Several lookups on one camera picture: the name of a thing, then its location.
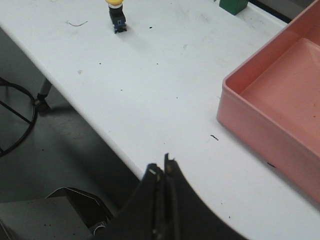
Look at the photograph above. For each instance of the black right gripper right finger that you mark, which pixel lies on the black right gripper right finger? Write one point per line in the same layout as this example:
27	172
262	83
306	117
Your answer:
186	216

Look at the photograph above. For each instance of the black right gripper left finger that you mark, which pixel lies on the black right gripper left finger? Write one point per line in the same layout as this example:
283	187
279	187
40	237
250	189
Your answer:
136	219

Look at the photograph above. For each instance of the yellow push button switch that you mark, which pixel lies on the yellow push button switch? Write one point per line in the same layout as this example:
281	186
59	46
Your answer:
117	16

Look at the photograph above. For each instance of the grey metal box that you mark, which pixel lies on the grey metal box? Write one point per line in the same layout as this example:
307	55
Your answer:
65	214

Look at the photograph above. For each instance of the pink plastic bin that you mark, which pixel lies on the pink plastic bin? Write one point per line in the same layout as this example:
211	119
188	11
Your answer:
272	101

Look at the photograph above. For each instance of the table leg with caster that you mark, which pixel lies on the table leg with caster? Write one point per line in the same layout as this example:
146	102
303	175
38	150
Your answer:
40	102

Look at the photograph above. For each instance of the green wooden cube right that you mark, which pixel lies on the green wooden cube right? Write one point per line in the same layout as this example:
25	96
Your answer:
233	6

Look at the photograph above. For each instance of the grey stone counter ledge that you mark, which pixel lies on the grey stone counter ledge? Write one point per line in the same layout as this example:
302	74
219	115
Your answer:
285	10

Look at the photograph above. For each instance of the black stool ring base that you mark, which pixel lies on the black stool ring base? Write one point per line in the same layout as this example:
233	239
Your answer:
31	123

